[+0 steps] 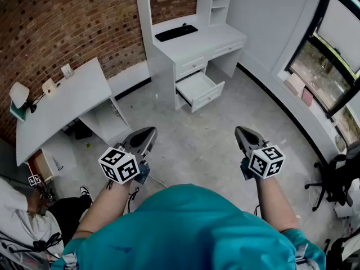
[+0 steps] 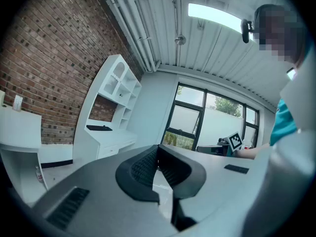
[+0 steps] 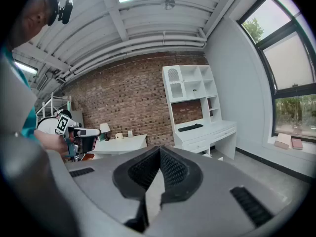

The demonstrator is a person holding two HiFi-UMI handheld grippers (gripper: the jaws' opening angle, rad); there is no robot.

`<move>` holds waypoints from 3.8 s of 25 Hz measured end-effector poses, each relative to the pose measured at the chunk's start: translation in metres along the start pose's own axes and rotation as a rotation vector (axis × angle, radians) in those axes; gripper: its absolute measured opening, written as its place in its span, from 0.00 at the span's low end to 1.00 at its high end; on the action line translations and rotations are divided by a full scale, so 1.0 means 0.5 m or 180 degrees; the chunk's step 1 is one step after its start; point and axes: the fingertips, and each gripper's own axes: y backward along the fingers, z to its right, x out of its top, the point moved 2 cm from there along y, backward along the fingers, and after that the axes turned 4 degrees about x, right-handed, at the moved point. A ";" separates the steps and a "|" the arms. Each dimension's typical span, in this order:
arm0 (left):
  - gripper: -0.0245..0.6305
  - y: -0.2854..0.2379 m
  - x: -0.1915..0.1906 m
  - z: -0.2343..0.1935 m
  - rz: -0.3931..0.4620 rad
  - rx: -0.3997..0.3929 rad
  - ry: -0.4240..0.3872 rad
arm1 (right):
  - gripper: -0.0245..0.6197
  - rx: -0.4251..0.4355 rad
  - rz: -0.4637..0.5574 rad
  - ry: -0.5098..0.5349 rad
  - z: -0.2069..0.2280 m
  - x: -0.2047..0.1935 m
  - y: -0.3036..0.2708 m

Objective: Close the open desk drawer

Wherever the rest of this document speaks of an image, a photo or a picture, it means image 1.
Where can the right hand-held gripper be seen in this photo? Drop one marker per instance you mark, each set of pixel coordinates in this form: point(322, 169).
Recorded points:
point(264, 162)

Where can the small black camera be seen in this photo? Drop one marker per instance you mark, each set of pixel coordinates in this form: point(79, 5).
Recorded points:
point(30, 108)

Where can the black box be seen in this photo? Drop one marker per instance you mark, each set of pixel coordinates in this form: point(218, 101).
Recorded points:
point(83, 131)

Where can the beige box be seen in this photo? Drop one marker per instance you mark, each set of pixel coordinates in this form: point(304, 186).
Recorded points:
point(294, 83)

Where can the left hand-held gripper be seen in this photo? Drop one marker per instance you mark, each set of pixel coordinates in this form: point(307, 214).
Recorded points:
point(132, 148)

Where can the person's teal shirt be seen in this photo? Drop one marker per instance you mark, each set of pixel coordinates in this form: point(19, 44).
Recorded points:
point(185, 229)

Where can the white wide drawer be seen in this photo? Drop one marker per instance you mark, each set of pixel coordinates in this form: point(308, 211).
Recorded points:
point(227, 50)

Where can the teal book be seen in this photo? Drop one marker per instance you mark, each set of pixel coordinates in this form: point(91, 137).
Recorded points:
point(16, 112)

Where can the black keyboard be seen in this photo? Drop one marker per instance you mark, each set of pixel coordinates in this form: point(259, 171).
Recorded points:
point(175, 33)

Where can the black office chair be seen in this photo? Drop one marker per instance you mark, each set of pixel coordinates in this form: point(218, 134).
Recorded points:
point(334, 179)

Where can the white desk drawer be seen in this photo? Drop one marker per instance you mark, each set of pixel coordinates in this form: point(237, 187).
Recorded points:
point(197, 84)

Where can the white narrow drawer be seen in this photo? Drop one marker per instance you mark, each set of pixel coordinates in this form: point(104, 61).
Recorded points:
point(188, 66)

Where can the person's left forearm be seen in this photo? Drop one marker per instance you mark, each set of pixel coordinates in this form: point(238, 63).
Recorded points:
point(107, 207)

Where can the person's right forearm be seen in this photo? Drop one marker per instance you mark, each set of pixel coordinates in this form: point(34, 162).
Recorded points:
point(272, 201)

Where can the pink book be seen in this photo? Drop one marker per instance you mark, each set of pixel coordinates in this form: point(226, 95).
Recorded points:
point(307, 96)

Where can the white desk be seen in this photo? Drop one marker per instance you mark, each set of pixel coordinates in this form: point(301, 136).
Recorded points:
point(197, 41)

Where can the white side table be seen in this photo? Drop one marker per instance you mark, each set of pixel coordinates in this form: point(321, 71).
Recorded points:
point(70, 100)

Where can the white lamp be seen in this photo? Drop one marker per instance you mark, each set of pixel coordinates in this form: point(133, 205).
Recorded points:
point(19, 94)

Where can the black framed window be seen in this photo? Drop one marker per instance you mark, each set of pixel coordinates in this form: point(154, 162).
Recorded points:
point(334, 32)

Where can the white box with red button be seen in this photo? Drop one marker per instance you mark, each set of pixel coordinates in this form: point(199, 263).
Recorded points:
point(48, 87)

